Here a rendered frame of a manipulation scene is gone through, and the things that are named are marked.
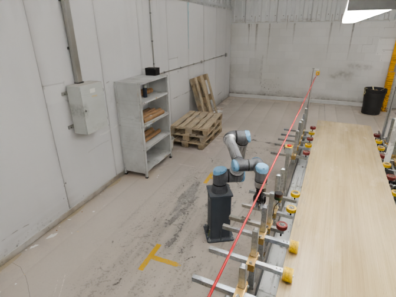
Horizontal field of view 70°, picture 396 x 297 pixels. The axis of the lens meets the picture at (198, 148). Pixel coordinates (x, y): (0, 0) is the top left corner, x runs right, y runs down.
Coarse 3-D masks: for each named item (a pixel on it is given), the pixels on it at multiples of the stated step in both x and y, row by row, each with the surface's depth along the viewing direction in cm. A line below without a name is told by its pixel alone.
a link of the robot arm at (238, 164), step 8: (224, 136) 254; (232, 136) 251; (232, 144) 234; (232, 152) 223; (232, 160) 208; (240, 160) 207; (248, 160) 207; (232, 168) 209; (240, 168) 205; (248, 168) 205
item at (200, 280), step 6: (192, 276) 160; (198, 276) 160; (198, 282) 159; (204, 282) 157; (210, 282) 156; (216, 288) 154; (222, 288) 153; (228, 288) 153; (234, 288) 152; (228, 294) 152; (246, 294) 149
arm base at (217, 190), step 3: (213, 186) 308; (216, 186) 304; (219, 186) 303; (222, 186) 304; (225, 186) 307; (213, 189) 307; (216, 189) 305; (219, 189) 304; (222, 189) 304; (225, 189) 306; (213, 192) 307; (216, 192) 305; (219, 192) 304; (222, 192) 304; (225, 192) 306
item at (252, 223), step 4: (232, 216) 227; (236, 216) 227; (236, 220) 226; (240, 220) 224; (252, 220) 222; (248, 224) 222; (252, 224) 220; (256, 224) 219; (272, 228) 214; (276, 228) 213; (280, 232) 212
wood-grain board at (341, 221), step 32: (320, 128) 410; (352, 128) 409; (320, 160) 312; (352, 160) 311; (320, 192) 252; (352, 192) 251; (384, 192) 251; (320, 224) 211; (352, 224) 211; (384, 224) 210; (288, 256) 181; (320, 256) 181; (352, 256) 181; (384, 256) 181; (288, 288) 159; (320, 288) 159; (352, 288) 159; (384, 288) 159
